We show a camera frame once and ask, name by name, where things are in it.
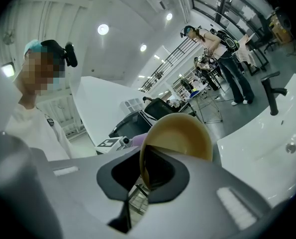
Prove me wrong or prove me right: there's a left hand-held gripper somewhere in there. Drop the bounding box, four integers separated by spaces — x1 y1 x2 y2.
96 137 133 156

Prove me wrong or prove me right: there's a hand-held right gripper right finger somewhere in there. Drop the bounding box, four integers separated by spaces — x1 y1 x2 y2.
130 145 287 239

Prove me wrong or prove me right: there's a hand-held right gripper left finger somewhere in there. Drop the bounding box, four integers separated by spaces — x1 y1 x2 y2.
0 130 141 239

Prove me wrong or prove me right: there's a beige bowl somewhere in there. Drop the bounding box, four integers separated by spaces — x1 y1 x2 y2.
139 113 213 193

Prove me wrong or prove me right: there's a white cubby shelf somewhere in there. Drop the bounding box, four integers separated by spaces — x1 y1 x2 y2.
119 98 145 114

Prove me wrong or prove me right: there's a person's white shirt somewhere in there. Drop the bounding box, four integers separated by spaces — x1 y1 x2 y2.
4 103 74 161

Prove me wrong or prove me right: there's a white sink on black stand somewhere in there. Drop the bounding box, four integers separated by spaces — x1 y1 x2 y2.
216 73 296 208

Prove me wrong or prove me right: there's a person's head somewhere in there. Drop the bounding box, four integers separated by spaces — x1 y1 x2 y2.
13 47 66 112

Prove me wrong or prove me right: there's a black metal railing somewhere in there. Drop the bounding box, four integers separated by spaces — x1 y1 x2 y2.
140 37 197 93

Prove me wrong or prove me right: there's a teal hair cap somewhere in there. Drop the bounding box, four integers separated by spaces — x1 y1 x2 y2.
24 39 43 56

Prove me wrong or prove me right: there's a black faucet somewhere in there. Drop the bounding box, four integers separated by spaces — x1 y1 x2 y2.
261 71 288 116

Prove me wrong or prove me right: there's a beige checkered tablecloth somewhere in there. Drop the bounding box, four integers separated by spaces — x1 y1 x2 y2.
238 32 259 68

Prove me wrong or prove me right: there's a table with wire legs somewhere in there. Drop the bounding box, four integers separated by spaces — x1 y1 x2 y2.
187 83 223 123

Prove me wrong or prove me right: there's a black head-mounted camera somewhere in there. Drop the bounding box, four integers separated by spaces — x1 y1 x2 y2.
41 40 78 68

